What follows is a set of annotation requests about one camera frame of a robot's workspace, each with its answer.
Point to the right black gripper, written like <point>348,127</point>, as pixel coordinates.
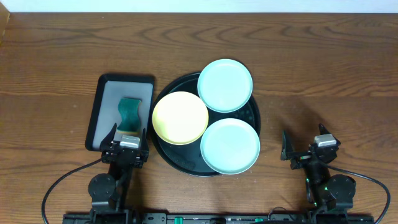
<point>300,161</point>

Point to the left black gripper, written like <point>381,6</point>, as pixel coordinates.
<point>109,153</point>

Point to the green yellow sponge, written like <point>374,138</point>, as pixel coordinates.
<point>129,110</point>

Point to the yellow plate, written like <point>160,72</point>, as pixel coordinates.
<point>180,118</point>

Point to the light green plate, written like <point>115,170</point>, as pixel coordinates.
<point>230,146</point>
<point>225,85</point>

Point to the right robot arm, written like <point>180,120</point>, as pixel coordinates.
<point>332,195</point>

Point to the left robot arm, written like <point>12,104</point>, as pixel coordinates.
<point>109,191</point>

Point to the rectangular black tray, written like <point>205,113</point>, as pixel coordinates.
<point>111,88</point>

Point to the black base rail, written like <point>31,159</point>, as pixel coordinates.
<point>162,218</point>

